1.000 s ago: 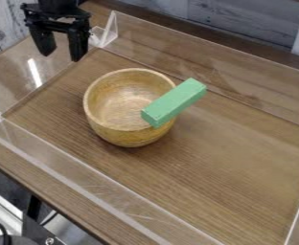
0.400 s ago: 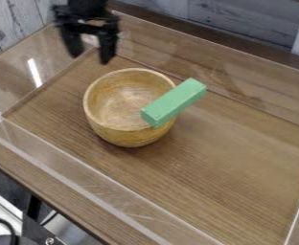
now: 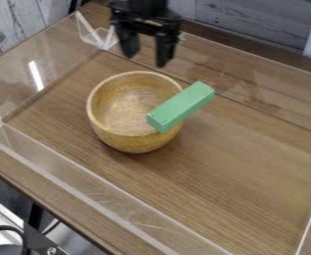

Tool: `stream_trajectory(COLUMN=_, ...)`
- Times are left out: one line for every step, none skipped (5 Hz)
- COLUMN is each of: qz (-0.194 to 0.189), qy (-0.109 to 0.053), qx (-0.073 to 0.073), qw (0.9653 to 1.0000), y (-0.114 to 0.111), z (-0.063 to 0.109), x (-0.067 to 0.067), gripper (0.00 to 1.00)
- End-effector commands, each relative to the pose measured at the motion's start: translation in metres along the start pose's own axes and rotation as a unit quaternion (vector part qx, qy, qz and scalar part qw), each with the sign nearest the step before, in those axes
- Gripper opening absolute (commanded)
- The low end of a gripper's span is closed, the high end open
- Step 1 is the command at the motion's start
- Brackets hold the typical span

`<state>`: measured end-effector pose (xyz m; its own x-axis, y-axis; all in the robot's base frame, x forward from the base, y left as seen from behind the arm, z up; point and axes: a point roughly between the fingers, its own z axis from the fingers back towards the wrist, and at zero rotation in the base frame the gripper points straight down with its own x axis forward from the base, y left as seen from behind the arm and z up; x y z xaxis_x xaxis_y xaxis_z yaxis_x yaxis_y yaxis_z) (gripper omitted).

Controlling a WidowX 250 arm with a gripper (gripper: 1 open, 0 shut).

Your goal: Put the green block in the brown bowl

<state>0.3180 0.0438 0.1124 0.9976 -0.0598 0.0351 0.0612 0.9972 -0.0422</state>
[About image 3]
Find green rectangular block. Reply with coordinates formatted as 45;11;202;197
147;81;215;133

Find black cable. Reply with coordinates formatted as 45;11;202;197
0;224;31;255

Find clear acrylic tray walls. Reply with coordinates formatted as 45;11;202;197
0;4;311;255

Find black metal table bracket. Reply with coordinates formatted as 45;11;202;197
24;203;69;255

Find brown wooden bowl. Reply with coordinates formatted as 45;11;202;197
87;71;182;153

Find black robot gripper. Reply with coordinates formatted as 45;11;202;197
108;0;182;68

